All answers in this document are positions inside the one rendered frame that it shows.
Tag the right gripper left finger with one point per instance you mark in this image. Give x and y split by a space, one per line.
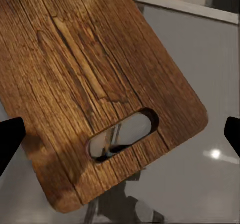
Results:
12 133

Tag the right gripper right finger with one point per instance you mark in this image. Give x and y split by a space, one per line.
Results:
232 133

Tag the cutting board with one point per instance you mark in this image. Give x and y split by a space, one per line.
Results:
74 68

